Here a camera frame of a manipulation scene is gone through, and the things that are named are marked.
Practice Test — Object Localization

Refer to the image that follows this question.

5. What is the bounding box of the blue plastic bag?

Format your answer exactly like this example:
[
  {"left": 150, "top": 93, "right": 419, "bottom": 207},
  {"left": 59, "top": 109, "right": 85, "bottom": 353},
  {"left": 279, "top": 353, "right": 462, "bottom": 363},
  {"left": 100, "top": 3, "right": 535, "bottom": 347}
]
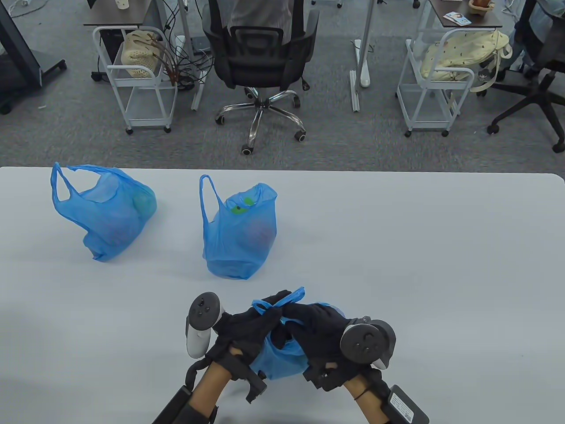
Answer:
[
  {"left": 200, "top": 174, "right": 278, "bottom": 280},
  {"left": 251, "top": 287, "right": 346, "bottom": 381},
  {"left": 51, "top": 163, "right": 158, "bottom": 262}
]

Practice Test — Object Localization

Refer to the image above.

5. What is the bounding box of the white desk leg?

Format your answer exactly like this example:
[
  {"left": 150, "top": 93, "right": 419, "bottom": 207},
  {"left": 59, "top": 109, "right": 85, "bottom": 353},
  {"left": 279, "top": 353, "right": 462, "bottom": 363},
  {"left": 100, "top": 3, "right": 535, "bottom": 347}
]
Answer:
[
  {"left": 178, "top": 0, "right": 208, "bottom": 111},
  {"left": 350, "top": 0, "right": 377, "bottom": 112}
]

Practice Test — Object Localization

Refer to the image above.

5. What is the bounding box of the person's left hand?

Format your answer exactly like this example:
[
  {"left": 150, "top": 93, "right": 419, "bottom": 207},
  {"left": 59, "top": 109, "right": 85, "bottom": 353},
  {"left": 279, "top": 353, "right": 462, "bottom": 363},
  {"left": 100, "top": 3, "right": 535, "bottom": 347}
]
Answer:
[{"left": 205, "top": 289, "right": 294, "bottom": 403}]

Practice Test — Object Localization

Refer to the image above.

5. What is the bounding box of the pale yellow patterned bag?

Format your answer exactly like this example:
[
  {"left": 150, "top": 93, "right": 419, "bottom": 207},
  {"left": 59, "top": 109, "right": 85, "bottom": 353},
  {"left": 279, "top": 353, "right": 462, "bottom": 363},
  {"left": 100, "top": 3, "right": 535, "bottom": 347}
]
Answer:
[{"left": 419, "top": 30, "right": 514, "bottom": 92}]

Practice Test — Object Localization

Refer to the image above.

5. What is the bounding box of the person's right hand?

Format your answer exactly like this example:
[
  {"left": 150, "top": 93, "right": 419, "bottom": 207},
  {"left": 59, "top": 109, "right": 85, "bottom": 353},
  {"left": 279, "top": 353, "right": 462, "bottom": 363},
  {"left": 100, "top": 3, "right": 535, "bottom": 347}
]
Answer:
[{"left": 277, "top": 303, "right": 382, "bottom": 393}]

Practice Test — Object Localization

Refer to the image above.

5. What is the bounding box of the black forearm battery box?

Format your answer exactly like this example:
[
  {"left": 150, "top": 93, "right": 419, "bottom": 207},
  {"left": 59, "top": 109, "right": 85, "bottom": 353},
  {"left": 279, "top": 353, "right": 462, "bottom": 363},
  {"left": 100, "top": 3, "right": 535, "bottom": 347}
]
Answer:
[
  {"left": 382, "top": 384, "right": 429, "bottom": 424},
  {"left": 152, "top": 386, "right": 193, "bottom": 424}
]

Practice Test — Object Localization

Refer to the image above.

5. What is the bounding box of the black wheeled stand base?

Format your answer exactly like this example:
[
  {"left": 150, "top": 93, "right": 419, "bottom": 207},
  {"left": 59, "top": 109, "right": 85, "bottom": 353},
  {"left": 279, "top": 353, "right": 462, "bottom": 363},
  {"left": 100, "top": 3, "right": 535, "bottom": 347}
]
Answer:
[{"left": 0, "top": 0, "right": 68, "bottom": 115}]

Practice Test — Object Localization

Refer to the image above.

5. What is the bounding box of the black forearm strap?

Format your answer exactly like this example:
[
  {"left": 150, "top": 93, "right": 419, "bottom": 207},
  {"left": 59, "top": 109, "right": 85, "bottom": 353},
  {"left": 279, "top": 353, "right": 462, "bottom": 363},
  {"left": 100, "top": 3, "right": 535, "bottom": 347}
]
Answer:
[{"left": 174, "top": 400, "right": 219, "bottom": 424}]

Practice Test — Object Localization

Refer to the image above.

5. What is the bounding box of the cream knitted bag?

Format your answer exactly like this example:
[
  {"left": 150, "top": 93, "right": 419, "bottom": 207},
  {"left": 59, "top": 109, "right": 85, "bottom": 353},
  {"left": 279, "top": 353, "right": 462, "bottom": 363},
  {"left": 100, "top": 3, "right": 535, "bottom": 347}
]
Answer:
[{"left": 121, "top": 30, "right": 165, "bottom": 81}]

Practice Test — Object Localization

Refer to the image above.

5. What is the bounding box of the black handheld controller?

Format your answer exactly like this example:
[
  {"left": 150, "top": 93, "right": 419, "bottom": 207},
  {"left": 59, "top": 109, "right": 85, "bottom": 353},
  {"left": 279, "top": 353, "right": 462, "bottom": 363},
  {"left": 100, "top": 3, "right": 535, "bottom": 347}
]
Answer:
[
  {"left": 185, "top": 292, "right": 222, "bottom": 358},
  {"left": 340, "top": 320, "right": 396, "bottom": 370}
]

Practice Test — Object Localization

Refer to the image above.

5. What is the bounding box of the white metal trolley cart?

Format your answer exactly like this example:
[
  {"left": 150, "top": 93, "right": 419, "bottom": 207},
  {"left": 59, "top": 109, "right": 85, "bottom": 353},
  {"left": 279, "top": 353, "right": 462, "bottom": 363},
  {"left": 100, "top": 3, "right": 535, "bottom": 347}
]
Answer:
[
  {"left": 396, "top": 29, "right": 476, "bottom": 137},
  {"left": 93, "top": 26, "right": 178, "bottom": 134}
]

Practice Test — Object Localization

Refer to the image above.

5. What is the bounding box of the person's left forearm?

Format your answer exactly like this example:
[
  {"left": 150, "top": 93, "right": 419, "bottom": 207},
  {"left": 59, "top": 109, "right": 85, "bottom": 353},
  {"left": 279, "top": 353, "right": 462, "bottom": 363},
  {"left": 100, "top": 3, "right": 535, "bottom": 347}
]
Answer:
[{"left": 190, "top": 360, "right": 233, "bottom": 424}]

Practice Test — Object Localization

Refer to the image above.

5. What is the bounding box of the brown topped desk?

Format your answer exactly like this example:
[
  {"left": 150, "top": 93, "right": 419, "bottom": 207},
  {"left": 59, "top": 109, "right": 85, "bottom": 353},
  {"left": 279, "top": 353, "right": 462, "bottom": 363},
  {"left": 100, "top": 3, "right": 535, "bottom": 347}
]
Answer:
[
  {"left": 428, "top": 0, "right": 504, "bottom": 29},
  {"left": 84, "top": 0, "right": 156, "bottom": 27}
]

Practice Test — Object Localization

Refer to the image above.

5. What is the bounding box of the person's right forearm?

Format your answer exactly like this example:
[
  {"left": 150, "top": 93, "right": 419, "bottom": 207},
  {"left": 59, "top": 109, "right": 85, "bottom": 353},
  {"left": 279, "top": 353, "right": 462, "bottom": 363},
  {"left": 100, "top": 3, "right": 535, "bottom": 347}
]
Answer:
[{"left": 344, "top": 379, "right": 390, "bottom": 424}]

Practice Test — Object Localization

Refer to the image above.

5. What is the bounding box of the black mesh office chair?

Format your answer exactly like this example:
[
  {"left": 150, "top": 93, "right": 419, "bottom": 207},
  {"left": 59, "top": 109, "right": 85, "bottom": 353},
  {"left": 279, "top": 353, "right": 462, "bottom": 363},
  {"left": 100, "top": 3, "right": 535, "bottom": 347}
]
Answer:
[{"left": 202, "top": 0, "right": 320, "bottom": 155}]

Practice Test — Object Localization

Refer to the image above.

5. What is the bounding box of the tangle of cables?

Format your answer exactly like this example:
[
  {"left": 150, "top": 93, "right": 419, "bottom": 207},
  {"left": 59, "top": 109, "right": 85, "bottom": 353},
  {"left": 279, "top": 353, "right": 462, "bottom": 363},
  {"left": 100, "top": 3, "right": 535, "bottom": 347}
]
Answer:
[{"left": 152, "top": 0, "right": 215, "bottom": 91}]

